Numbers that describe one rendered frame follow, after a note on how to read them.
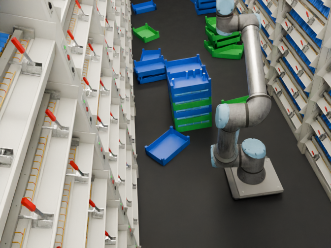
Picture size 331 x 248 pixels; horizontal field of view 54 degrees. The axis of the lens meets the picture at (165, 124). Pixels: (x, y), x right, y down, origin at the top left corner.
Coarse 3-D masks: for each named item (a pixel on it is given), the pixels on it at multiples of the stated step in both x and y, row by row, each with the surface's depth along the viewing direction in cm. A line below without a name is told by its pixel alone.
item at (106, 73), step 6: (102, 72) 175; (108, 72) 177; (102, 78) 176; (108, 78) 177; (108, 84) 173; (102, 96) 164; (108, 96) 166; (102, 102) 161; (108, 102) 162; (102, 108) 158; (108, 108) 159; (102, 114) 155; (108, 114) 156; (102, 120) 152; (108, 120) 153; (96, 126) 147; (108, 126) 149; (102, 132) 146; (108, 132) 147; (102, 138) 143; (108, 138) 144; (102, 144) 140; (108, 144) 141; (108, 156) 133
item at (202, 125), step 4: (172, 116) 282; (196, 124) 267; (200, 124) 268; (204, 124) 268; (208, 124) 269; (176, 128) 267; (180, 128) 268; (184, 128) 268; (188, 128) 269; (192, 128) 270; (196, 128) 270
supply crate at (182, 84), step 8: (168, 72) 251; (176, 72) 254; (184, 72) 255; (192, 72) 256; (168, 80) 249; (176, 80) 255; (184, 80) 254; (192, 80) 253; (200, 80) 252; (208, 80) 239; (176, 88) 240; (184, 88) 241; (192, 88) 242; (200, 88) 243; (208, 88) 244
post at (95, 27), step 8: (96, 8) 160; (96, 16) 157; (96, 24) 158; (96, 32) 161; (104, 40) 172; (104, 48) 169; (104, 56) 170; (104, 64) 173; (112, 72) 184; (112, 80) 181; (112, 88) 184; (112, 96) 188; (120, 112) 196; (120, 120) 201; (128, 136) 214; (128, 144) 216; (136, 168) 236; (136, 176) 239
